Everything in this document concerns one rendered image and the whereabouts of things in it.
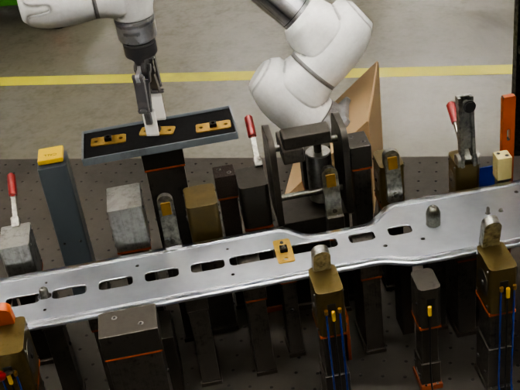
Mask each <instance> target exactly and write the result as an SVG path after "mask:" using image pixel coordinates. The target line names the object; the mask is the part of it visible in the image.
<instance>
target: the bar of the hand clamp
mask: <svg viewBox="0 0 520 390"><path fill-rule="evenodd" d="M455 99H456V113H457V141H458V153H459V155H460V158H461V168H462V169H463V168H465V163H464V150H465V149H470V155H471V156H472V160H471V162H472V163H473V166H476V165H477V159H476V142H475V124H474V110H475V108H476V104H475V103H474V96H473V95H472V94H462V95H457V96H455Z"/></svg>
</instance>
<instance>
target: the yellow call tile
mask: <svg viewBox="0 0 520 390"><path fill-rule="evenodd" d="M63 152H64V148H63V145H59V146H54V147H50V148H45V149H39V151H38V161H37V162H38V165H39V166H41V165H46V164H50V163H58V162H62V161H63Z"/></svg>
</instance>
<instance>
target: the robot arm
mask: <svg viewBox="0 0 520 390"><path fill-rule="evenodd" d="M153 1H154V0H17V3H18V7H19V11H20V15H21V18H22V21H23V22H24V23H26V24H28V25H29V26H32V27H35V28H40V29H54V28H60V27H65V26H73V25H77V24H81V23H85V22H88V21H91V20H94V19H103V18H111V19H114V22H115V26H116V30H117V34H118V40H119V41H120V42H121V43H122V44H123V48H124V51H125V56H126V57H127V58H128V59H129V60H132V61H134V71H135V74H133V75H132V81H133V84H134V87H135V96H136V100H137V105H138V113H139V114H142V117H143V121H144V124H145V131H146V135H147V136H157V135H159V128H158V124H157V120H166V114H165V110H164V106H163V98H162V94H160V93H164V88H160V87H161V86H162V85H163V84H162V81H161V77H160V74H159V68H158V64H157V61H156V53H157V50H158V49H157V45H156V35H157V28H156V21H155V14H154V12H153ZM251 1H253V2H254V3H255V4H256V5H257V6H258V7H259V8H260V9H262V10H263V11H264V12H266V13H267V14H268V15H269V16H271V17H272V18H273V19H274V20H275V21H276V22H277V23H279V24H280V25H281V26H282V27H284V28H285V35H286V41H287V42H288V43H289V45H290V46H291V47H292V48H293V49H294V50H295V51H294V52H293V53H292V55H290V56H288V57H287V58H285V59H282V58H281V57H273V58H270V59H269V60H266V61H264V62H263V63H262V64H261V65H260V66H259V67H258V69H257V70H256V71H255V73H254V75H253V76H252V78H251V80H250V83H249V89H250V92H251V95H252V97H253V98H254V100H255V103H256V104H257V105H258V107H259V108H260V110H261V111H262V113H263V114H264V115H265V116H266V117H267V118H268V119H269V120H270V121H271V122H273V123H274V124H275V125H276V126H278V127H279V128H280V129H283V128H291V127H296V126H301V125H308V124H313V123H317V122H322V121H325V122H326V123H327V125H328V127H329V129H330V134H331V135H332V130H331V120H330V116H331V113H333V112H337V111H338V112H339V114H340V116H341V118H342V120H343V122H344V124H345V127H347V126H348V125H349V124H350V122H351V121H350V120H349V104H350V102H351V99H350V98H349V97H345V98H344V99H343V100H342V101H341V102H339V103H337V102H335V101H333V100H332V99H330V98H329V96H330V94H331V92H332V90H333V89H334V88H335V87H336V86H337V85H338V84H339V83H340V82H341V81H342V80H343V79H344V78H345V77H346V76H347V75H348V73H349V72H350V71H351V70H352V68H353V67H354V66H355V64H356V63H357V62H358V61H359V59H360V58H361V56H362V55H363V53H364V52H365V50H366V48H367V46H368V43H369V40H370V38H371V31H372V26H373V23H372V21H371V20H370V19H369V18H368V17H367V16H366V15H365V14H364V13H363V12H362V11H361V10H360V9H359V8H358V7H357V6H356V5H355V4H354V3H353V2H352V1H347V0H336V1H335V2H334V3H333V4H332V5H331V4H330V3H328V2H325V1H324V0H251Z"/></svg>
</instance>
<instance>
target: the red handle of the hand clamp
mask: <svg viewBox="0 0 520 390"><path fill-rule="evenodd" d="M446 107H447V110H448V113H449V116H450V120H451V123H452V125H453V126H454V130H455V132H456V135H457V113H456V104H455V102H452V101H450V102H448V104H447V105H446ZM471 160H472V156H471V155H470V152H469V149H465V150H464V162H466V163H468V162H470V161H471Z"/></svg>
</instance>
